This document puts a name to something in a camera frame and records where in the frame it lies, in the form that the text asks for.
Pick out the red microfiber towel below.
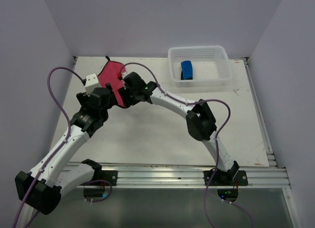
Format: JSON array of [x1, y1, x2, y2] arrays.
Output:
[[98, 56, 127, 108]]

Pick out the blue microfiber towel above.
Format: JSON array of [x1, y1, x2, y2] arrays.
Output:
[[181, 60, 193, 80]]

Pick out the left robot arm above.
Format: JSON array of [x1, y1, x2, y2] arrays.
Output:
[[15, 87, 117, 215]]

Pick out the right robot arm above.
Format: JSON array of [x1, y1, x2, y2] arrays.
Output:
[[118, 72, 239, 185]]

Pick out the white perforated plastic basket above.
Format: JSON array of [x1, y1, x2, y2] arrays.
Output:
[[168, 45, 232, 87]]

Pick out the red cable connector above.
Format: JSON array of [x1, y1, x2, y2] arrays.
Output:
[[117, 73, 123, 80]]

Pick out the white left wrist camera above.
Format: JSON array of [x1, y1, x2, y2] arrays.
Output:
[[84, 73, 101, 95]]

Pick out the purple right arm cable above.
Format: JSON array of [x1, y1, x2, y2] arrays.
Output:
[[118, 62, 254, 228]]

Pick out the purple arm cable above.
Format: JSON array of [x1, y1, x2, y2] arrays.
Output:
[[118, 62, 254, 228], [11, 66, 113, 228]]

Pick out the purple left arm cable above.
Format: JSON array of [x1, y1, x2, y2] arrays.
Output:
[[11, 66, 113, 228]]

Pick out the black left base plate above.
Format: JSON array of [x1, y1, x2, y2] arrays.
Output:
[[80, 170, 118, 186]]

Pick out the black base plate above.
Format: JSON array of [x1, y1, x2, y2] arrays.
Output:
[[80, 170, 118, 186], [209, 170, 249, 186]]

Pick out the aluminium mounting rail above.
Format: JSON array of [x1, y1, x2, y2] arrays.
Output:
[[31, 163, 291, 188]]

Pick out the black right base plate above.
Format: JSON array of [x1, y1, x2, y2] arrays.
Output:
[[209, 170, 249, 186]]

